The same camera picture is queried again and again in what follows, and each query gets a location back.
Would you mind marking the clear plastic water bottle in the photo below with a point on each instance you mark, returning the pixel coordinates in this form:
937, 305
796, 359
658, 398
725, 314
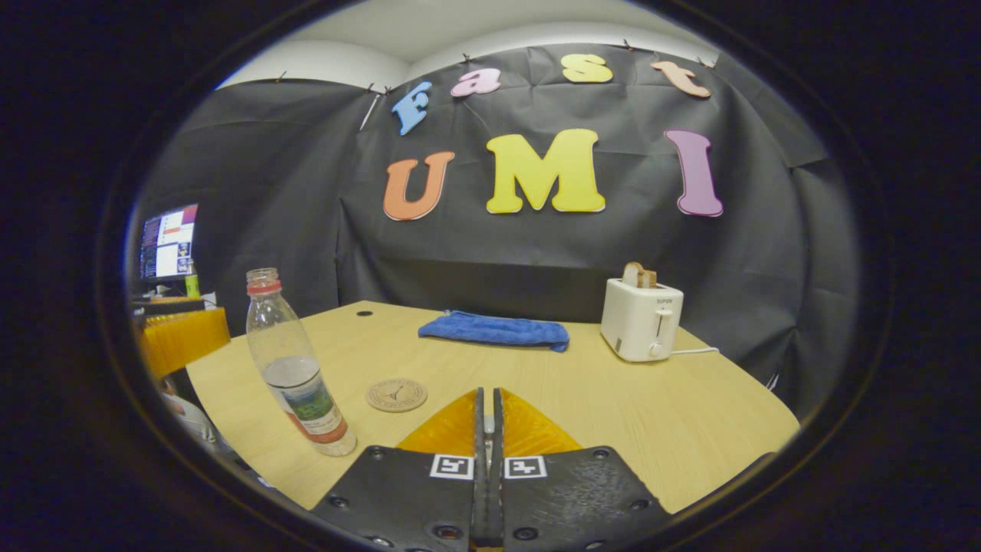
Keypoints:
295, 376

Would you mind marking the black backdrop cloth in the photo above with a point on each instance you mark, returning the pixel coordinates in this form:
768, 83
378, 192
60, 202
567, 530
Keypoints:
498, 253

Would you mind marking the computer monitor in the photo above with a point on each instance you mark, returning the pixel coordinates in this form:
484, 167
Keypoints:
168, 241

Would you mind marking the green bottle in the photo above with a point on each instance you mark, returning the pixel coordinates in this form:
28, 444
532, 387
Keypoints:
191, 285

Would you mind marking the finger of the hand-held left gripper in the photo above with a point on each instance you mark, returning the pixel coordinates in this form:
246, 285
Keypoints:
184, 337

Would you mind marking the blue towel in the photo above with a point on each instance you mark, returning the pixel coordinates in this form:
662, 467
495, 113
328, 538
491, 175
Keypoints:
494, 330

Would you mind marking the bread slice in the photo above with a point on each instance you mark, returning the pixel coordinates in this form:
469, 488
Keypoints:
638, 274

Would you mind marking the round cork coaster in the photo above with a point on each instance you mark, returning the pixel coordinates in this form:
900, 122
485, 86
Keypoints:
396, 395

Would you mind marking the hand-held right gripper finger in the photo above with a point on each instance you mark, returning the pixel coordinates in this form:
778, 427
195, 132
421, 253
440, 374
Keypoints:
480, 437
498, 437

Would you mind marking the white toaster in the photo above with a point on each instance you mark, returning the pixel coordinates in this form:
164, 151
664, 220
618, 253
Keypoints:
640, 322

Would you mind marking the white floral teacup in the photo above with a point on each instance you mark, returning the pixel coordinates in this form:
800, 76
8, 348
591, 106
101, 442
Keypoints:
188, 422

